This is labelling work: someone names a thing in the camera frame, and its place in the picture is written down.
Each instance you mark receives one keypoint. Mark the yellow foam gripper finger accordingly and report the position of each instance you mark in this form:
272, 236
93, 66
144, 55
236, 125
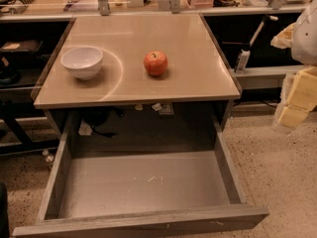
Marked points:
298, 98
284, 38

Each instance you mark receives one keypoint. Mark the red apple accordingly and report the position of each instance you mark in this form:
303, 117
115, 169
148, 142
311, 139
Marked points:
155, 63

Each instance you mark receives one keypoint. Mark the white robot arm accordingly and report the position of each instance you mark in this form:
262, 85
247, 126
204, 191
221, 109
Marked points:
304, 45

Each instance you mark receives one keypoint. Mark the grey open top drawer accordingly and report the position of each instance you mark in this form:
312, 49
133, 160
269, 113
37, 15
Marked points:
157, 177

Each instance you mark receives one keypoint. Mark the white ceramic bowl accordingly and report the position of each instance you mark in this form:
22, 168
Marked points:
83, 63

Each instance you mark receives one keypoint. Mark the small plastic bottle on floor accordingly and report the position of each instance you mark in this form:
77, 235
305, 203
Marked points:
49, 158

